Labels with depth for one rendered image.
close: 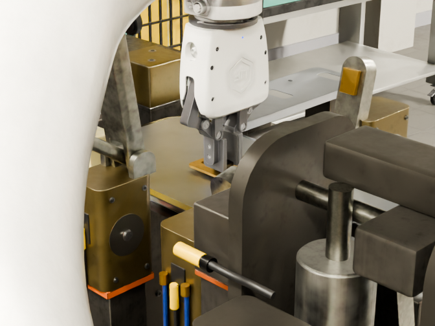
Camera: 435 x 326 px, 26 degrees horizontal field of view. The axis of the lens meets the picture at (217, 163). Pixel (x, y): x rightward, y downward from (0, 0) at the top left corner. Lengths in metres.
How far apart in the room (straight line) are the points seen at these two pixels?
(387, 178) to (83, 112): 0.28
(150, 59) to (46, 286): 0.97
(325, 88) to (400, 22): 3.90
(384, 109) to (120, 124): 0.38
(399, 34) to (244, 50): 4.30
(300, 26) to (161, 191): 4.08
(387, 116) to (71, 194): 0.78
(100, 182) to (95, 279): 0.10
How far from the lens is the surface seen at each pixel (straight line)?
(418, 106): 4.44
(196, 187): 1.06
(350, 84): 1.13
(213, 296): 0.77
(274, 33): 4.97
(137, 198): 0.97
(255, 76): 1.05
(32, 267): 0.37
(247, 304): 0.68
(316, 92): 1.38
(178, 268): 0.82
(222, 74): 1.01
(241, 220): 0.67
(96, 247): 0.97
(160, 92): 1.31
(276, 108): 1.31
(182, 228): 0.81
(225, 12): 0.99
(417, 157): 0.66
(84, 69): 0.44
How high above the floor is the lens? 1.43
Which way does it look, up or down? 23 degrees down
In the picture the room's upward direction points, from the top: straight up
